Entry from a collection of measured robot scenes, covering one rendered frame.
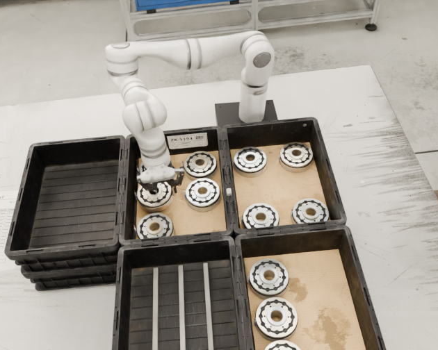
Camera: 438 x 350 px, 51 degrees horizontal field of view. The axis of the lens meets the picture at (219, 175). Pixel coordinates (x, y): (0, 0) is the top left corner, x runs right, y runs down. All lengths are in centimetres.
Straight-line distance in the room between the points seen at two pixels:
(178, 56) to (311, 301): 78
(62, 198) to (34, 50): 228
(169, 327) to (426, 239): 82
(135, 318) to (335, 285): 52
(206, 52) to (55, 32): 248
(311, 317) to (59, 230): 75
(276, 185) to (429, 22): 252
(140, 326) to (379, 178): 92
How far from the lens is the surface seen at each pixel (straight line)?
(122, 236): 125
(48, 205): 151
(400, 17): 375
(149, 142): 117
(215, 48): 145
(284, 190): 142
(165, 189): 137
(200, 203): 136
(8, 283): 158
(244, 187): 142
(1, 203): 176
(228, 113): 170
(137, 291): 128
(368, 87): 198
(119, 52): 137
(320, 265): 129
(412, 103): 304
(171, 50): 140
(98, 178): 152
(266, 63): 150
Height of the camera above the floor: 197
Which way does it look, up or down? 51 degrees down
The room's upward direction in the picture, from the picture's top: 5 degrees counter-clockwise
